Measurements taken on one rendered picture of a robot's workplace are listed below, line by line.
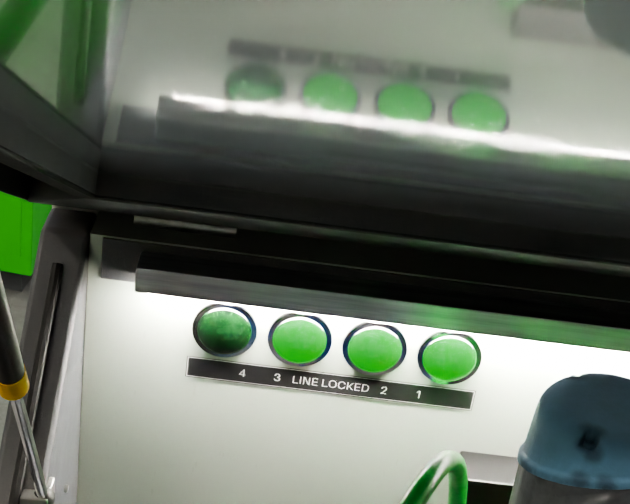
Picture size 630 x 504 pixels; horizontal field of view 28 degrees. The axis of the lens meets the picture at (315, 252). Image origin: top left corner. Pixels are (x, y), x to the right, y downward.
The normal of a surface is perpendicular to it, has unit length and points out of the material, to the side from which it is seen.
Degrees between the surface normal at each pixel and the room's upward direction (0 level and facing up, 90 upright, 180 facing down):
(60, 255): 43
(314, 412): 90
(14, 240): 90
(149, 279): 90
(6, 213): 90
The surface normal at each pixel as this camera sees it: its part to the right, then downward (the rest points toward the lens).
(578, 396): 0.13, -0.87
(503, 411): -0.03, 0.47
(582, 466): -0.55, 0.30
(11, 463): 0.07, -0.32
